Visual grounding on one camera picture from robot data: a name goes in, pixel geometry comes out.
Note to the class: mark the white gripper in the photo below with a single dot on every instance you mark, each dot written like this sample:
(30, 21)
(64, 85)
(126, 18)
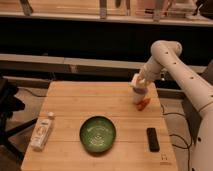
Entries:
(149, 72)

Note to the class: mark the white sponge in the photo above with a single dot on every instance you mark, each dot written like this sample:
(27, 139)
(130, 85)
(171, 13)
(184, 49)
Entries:
(135, 82)

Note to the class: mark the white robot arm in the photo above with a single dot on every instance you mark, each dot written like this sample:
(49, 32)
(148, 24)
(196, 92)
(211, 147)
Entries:
(165, 54)

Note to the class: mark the orange carrot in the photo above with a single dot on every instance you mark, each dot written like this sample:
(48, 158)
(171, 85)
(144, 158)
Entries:
(142, 105)

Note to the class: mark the dark cabinet at right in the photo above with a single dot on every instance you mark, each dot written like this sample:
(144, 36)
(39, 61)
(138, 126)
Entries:
(193, 117)

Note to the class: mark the black remote control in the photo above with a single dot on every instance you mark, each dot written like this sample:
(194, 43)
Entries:
(153, 140)

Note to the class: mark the green bowl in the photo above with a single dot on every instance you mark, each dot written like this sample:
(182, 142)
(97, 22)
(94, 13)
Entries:
(97, 134)

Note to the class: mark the white bottle with label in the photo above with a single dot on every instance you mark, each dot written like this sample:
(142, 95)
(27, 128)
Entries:
(42, 132)

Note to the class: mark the black office chair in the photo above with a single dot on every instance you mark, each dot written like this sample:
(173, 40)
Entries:
(8, 104)

